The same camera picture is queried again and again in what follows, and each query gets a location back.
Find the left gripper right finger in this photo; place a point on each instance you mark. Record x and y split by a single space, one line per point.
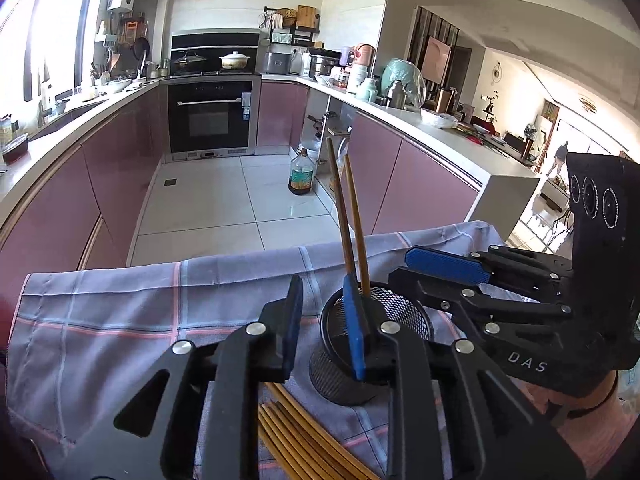
453 412

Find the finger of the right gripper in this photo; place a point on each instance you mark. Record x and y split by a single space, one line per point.
447 264
469 308

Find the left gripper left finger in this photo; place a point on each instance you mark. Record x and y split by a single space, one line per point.
193 414

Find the pink sleeved right forearm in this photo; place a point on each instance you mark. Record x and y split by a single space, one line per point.
606 440

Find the right hand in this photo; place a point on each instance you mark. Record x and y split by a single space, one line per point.
558 407

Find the black mesh holder cup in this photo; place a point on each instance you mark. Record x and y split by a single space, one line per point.
344 366

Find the grey plaid tablecloth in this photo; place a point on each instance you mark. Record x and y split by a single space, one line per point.
80 339

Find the cooking oil bottle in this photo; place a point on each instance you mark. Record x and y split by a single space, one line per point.
301 173

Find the mint green fan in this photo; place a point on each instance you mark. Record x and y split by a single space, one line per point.
410 78

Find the pink kettle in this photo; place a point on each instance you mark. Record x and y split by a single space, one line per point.
363 56

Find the black built-in oven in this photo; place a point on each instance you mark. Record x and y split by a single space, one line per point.
213 113

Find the white clay pot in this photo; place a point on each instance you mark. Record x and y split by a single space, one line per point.
234 61

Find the black cooking pot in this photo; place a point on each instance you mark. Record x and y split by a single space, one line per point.
187 63

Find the black right camera box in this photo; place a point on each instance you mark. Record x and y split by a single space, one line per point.
604 200

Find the wall spice rack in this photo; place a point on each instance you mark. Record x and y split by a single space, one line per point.
293 27

